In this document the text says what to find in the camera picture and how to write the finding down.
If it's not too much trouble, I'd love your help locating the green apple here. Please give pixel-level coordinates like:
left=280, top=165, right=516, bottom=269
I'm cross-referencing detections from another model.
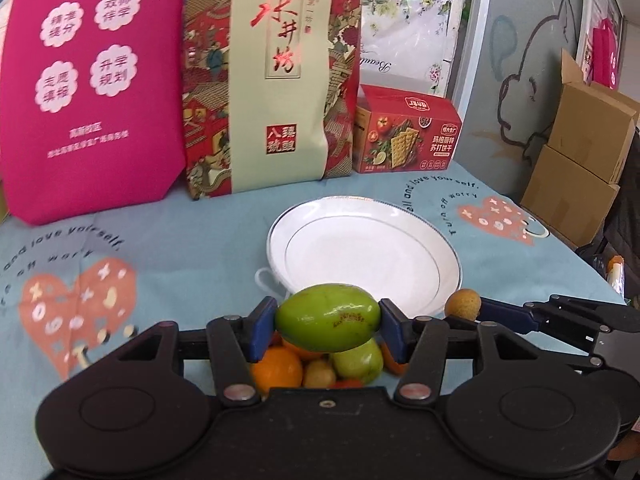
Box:
left=331, top=338, right=384, bottom=385

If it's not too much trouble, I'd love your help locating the brown longan fruit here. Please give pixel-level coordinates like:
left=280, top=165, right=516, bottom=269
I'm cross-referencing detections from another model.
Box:
left=445, top=288, right=482, bottom=321

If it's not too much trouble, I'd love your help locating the oblong green mango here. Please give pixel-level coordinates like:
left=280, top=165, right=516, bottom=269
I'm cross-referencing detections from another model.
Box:
left=274, top=284, right=381, bottom=353

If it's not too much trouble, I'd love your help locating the brown kiwi-like fruit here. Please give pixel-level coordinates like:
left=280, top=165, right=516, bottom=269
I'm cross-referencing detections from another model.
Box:
left=303, top=359, right=336, bottom=389

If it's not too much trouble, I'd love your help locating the orange fruit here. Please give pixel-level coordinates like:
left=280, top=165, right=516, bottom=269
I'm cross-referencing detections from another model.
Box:
left=250, top=347, right=304, bottom=396
left=282, top=340, right=324, bottom=362

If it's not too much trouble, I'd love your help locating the orange capped bottle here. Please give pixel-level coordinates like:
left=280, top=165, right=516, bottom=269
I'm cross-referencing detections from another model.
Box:
left=606, top=255, right=625, bottom=297

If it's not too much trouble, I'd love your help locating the white round plate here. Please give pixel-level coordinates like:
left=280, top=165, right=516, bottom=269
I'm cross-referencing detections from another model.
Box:
left=266, top=196, right=462, bottom=318

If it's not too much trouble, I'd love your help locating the lower cardboard box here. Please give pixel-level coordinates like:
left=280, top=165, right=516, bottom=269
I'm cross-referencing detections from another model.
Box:
left=521, top=146, right=620, bottom=247

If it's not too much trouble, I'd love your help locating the light blue printed tablecloth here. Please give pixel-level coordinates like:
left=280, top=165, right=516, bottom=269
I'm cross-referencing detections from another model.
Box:
left=1, top=165, right=617, bottom=479

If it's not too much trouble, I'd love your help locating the red cracker box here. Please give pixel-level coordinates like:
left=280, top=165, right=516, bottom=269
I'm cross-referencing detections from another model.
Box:
left=352, top=84, right=462, bottom=174

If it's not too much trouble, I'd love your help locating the patterned liquor gift bag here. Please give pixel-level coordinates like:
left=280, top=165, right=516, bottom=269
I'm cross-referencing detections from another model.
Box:
left=182, top=0, right=361, bottom=200

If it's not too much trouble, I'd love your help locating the pink bag in doorway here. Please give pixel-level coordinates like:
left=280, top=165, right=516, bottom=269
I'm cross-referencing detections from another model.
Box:
left=592, top=18, right=618, bottom=90

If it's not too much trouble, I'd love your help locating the white floral plastic bag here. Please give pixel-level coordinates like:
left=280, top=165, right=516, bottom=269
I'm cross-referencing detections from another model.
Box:
left=360, top=0, right=464, bottom=96

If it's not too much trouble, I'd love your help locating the magenta fabric tote bag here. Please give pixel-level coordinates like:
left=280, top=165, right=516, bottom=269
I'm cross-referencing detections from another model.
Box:
left=1, top=0, right=185, bottom=224

